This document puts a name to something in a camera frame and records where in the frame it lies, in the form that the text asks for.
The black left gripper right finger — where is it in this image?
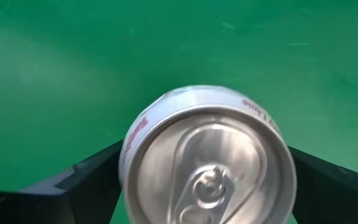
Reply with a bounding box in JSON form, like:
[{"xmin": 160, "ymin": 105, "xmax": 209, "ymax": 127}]
[{"xmin": 288, "ymin": 146, "xmax": 358, "ymax": 224}]

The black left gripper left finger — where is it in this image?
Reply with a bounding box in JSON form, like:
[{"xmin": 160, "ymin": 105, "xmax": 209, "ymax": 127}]
[{"xmin": 0, "ymin": 139, "xmax": 124, "ymax": 224}]

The pink and white soda can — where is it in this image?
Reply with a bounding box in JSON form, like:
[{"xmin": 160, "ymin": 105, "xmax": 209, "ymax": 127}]
[{"xmin": 118, "ymin": 84, "xmax": 298, "ymax": 224}]

